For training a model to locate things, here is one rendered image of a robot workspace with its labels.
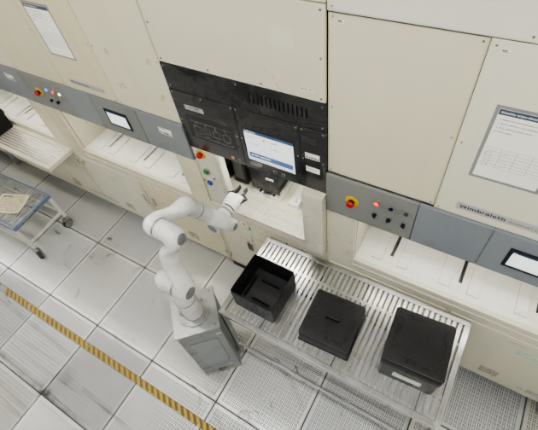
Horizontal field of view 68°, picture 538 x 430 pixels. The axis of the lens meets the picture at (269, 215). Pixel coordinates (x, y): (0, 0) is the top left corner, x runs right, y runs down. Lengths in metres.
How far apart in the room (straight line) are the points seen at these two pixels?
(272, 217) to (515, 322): 1.47
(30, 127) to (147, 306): 1.93
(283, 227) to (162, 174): 1.08
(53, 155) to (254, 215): 1.94
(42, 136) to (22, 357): 1.87
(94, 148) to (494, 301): 3.06
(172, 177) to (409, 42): 2.10
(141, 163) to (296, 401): 2.10
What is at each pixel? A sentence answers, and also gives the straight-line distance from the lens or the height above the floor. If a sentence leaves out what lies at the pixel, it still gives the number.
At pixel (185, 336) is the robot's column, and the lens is 2.47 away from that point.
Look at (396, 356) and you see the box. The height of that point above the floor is 1.01.
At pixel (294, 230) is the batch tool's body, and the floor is 0.87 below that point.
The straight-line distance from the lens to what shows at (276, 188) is 2.59.
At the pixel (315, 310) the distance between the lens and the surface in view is 2.29.
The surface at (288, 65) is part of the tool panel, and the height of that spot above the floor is 2.09.
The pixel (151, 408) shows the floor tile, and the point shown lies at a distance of 3.25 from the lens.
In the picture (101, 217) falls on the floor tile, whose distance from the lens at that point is 4.29.
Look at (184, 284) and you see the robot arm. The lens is 2.10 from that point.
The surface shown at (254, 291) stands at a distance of 2.48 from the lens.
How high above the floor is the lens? 2.97
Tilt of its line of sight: 53 degrees down
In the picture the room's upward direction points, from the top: 11 degrees counter-clockwise
